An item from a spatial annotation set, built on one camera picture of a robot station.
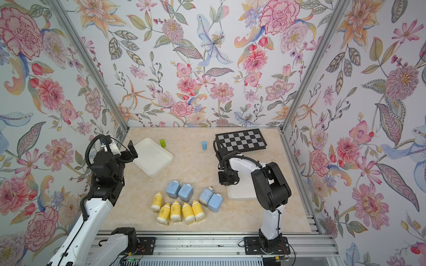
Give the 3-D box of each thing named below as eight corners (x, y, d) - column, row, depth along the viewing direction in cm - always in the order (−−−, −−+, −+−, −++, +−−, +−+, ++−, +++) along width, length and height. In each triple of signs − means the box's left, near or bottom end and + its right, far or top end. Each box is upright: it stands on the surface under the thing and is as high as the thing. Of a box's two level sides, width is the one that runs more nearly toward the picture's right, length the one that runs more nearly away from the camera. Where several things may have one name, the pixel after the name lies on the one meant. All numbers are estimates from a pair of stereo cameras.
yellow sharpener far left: (154, 213, 84) (150, 208, 79) (158, 197, 90) (154, 192, 84) (162, 213, 84) (158, 208, 79) (165, 197, 90) (162, 192, 84)
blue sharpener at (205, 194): (198, 203, 87) (197, 197, 81) (206, 189, 93) (206, 182, 86) (206, 208, 86) (205, 202, 80) (214, 193, 91) (214, 186, 85)
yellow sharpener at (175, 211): (172, 223, 82) (169, 218, 76) (175, 206, 88) (172, 200, 81) (181, 223, 82) (179, 218, 76) (183, 206, 88) (181, 200, 81)
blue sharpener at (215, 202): (207, 208, 86) (207, 204, 81) (213, 196, 90) (213, 191, 85) (217, 214, 84) (218, 209, 79) (223, 201, 89) (224, 196, 83)
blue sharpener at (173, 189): (168, 198, 89) (165, 193, 84) (170, 186, 94) (167, 180, 88) (180, 198, 90) (178, 193, 84) (181, 186, 94) (179, 180, 88)
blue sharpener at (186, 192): (179, 199, 89) (177, 193, 84) (186, 187, 93) (184, 181, 88) (187, 203, 88) (186, 198, 82) (194, 191, 92) (193, 185, 87)
